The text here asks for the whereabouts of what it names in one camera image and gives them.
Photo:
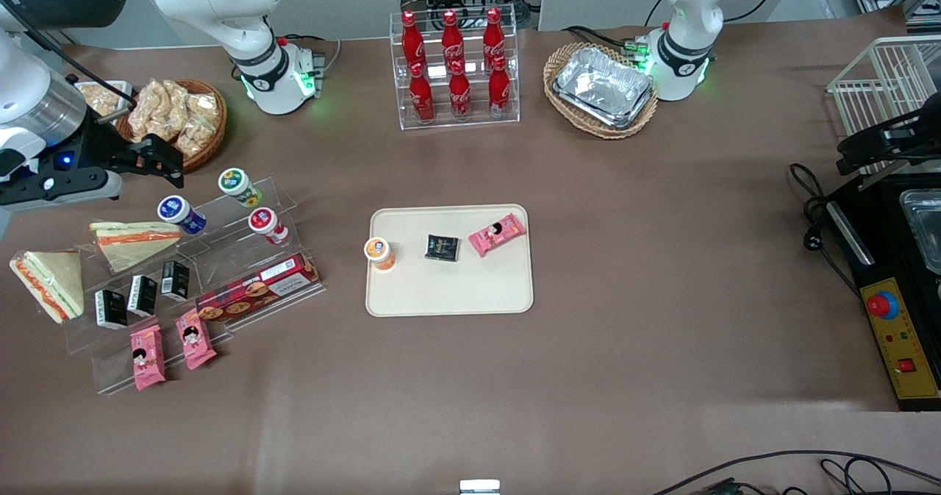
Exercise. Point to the black tray sealing machine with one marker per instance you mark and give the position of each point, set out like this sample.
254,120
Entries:
882,215

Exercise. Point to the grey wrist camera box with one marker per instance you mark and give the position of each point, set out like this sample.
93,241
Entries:
66,186

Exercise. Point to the green cap yogurt bottle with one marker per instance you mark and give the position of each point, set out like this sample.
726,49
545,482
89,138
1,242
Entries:
237,184

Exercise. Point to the metal tray insert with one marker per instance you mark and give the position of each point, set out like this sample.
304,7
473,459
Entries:
922,230

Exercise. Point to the clear bag of crackers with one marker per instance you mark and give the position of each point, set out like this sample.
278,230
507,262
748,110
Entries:
204,107
176,101
147,105
195,136

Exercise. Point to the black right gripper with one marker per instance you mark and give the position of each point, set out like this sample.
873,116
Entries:
94,144

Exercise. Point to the red emergency stop button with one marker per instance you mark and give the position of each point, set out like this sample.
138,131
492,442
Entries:
882,305

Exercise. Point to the red plaid cookie box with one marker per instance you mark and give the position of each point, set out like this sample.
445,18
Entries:
257,289

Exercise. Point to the white rectangular snack tray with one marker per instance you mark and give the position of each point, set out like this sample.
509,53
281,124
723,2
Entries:
126,89

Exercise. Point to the small black box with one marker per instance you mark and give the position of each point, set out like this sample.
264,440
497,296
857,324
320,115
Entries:
112,309
176,280
142,295

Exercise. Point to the orange lid yogurt cup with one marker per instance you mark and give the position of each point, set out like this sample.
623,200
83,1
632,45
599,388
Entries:
379,252

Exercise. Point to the blue cap yogurt bottle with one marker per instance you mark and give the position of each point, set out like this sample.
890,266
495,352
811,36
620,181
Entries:
179,212

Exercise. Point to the red cap yogurt bottle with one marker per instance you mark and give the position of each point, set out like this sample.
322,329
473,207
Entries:
266,224

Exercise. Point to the small white box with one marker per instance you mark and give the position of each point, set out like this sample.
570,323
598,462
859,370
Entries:
479,489

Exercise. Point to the grey arm base connector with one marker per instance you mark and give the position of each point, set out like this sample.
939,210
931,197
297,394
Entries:
312,61

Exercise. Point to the brown wicker snack basket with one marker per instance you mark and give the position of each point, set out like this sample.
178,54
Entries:
197,162

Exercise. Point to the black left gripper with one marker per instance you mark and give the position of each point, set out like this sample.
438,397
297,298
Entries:
928,123

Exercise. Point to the clear bag of granola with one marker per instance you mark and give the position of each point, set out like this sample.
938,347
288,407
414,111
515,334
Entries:
99,99

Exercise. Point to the clear acrylic stepped stand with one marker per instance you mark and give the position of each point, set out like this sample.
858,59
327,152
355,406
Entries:
220,260

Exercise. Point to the red cola bottle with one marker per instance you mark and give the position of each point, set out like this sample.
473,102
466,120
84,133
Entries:
412,39
493,35
460,96
422,98
452,37
499,92

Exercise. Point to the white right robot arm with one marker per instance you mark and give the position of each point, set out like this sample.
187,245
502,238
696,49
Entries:
220,2

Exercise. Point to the pink snack packet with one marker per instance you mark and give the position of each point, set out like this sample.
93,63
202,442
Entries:
497,234
195,339
148,357

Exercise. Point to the black snack packet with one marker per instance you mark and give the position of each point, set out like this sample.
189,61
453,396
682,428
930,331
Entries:
442,248

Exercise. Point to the triangle sandwich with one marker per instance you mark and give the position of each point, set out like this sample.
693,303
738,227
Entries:
55,282
132,245

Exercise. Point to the aluminium foil tray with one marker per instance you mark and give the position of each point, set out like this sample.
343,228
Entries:
603,83

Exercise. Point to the clear acrylic bottle rack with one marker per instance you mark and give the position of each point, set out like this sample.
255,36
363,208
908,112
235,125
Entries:
478,123

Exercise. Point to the tan wicker oval basket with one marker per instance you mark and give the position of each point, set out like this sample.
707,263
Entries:
553,76

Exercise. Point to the beige plastic tray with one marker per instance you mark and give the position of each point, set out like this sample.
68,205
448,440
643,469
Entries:
456,289

